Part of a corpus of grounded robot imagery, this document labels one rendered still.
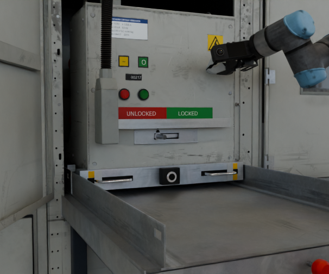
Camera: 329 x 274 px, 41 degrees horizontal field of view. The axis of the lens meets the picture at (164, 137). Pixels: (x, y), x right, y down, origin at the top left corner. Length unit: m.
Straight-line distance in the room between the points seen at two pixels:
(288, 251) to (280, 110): 0.86
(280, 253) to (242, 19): 0.95
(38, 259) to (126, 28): 0.71
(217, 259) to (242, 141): 0.84
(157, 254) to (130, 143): 0.63
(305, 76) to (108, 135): 0.53
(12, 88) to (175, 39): 0.52
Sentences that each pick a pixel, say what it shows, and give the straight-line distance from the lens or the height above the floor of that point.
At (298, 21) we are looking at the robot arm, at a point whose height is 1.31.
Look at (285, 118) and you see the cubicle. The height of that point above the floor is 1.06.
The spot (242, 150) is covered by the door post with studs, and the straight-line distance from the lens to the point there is 1.54.
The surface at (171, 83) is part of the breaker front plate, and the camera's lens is 1.35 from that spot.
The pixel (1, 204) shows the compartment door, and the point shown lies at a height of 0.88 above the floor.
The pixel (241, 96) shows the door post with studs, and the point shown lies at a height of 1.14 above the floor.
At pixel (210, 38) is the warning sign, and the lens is 1.42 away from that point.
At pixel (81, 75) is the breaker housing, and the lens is 1.33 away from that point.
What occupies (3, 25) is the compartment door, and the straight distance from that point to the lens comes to 1.09.
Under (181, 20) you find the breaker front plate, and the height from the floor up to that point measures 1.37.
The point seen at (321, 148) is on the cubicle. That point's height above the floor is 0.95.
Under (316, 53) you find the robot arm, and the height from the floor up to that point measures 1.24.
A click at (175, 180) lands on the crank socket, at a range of 1.33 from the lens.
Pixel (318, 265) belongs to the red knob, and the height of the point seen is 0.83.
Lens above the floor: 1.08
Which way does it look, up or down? 3 degrees down
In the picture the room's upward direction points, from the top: straight up
